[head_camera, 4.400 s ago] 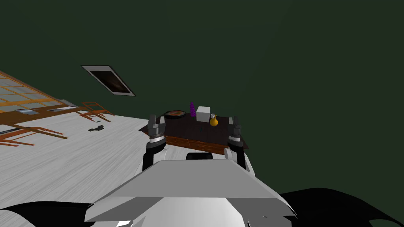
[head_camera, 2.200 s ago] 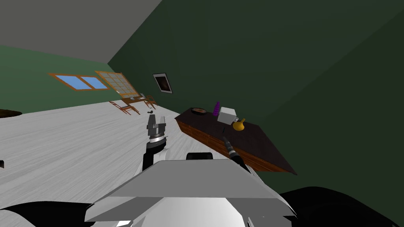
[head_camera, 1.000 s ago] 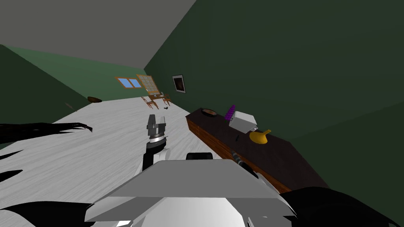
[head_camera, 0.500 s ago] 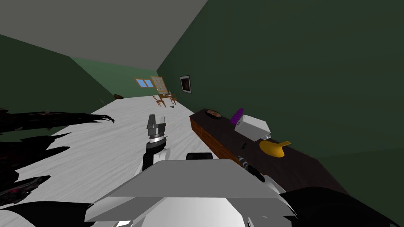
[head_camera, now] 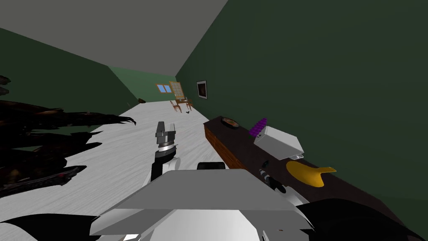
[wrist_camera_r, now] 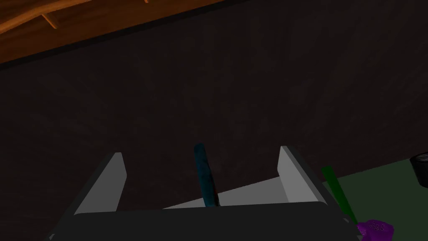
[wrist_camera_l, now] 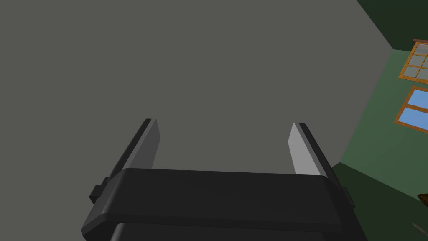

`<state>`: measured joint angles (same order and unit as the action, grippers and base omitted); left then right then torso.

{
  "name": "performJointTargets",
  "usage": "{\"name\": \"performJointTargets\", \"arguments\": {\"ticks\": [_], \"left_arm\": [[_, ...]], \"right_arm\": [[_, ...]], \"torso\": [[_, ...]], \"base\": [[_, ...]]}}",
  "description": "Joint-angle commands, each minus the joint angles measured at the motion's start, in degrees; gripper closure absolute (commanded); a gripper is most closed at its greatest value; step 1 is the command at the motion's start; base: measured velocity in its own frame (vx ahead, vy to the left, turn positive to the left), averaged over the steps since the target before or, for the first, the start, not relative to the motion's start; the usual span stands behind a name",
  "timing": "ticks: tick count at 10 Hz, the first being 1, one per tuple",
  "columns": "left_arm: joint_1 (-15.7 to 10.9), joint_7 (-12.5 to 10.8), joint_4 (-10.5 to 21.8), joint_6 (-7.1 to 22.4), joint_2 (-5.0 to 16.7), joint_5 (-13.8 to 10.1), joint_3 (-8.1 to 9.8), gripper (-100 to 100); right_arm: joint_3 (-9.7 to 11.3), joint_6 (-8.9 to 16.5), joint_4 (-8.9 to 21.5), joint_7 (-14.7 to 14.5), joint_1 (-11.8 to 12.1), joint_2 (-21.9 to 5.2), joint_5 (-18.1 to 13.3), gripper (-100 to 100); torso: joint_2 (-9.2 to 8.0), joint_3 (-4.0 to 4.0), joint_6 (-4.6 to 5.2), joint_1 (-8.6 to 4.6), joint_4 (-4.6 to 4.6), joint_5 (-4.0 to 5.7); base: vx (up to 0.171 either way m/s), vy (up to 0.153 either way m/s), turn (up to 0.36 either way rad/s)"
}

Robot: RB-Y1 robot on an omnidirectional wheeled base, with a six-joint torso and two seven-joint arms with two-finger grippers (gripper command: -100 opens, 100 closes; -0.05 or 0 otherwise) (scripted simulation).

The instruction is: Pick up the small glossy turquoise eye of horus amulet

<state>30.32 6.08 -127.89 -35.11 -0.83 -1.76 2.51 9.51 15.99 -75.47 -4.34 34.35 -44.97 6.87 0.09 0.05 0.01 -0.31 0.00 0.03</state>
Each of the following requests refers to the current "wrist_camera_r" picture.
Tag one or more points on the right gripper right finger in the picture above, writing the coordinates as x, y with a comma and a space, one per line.
297, 182

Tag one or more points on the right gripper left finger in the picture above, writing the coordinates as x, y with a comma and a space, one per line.
106, 187

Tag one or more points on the green stick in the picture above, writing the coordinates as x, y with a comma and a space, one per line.
337, 192

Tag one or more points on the purple lumpy object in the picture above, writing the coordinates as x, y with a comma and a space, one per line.
375, 230

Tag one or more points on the teal stick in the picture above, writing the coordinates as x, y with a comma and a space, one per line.
205, 177

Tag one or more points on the black cup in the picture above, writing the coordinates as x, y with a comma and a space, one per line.
420, 169

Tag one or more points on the wooden shelf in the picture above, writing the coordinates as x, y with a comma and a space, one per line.
40, 15

